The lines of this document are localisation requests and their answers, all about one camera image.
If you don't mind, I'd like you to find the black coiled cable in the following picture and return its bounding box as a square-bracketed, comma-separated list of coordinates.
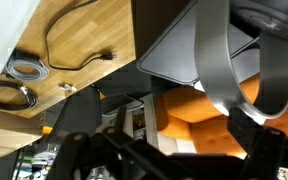
[0, 79, 39, 112]

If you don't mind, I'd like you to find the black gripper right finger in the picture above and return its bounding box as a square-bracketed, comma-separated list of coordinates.
[227, 107, 263, 156]

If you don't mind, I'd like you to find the grey coiled cable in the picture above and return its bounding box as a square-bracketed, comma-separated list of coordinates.
[4, 49, 50, 83]

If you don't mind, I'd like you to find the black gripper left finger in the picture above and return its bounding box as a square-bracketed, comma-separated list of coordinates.
[114, 106, 127, 133]

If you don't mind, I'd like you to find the black coffee machine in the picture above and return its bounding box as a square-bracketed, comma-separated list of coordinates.
[138, 0, 288, 120]

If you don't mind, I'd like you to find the small metal connector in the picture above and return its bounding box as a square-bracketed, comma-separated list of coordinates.
[59, 83, 77, 93]

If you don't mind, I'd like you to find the orange sofa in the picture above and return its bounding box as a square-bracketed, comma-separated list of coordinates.
[156, 86, 288, 158]

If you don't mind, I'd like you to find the black power cable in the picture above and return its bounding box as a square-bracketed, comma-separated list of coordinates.
[44, 0, 118, 72]

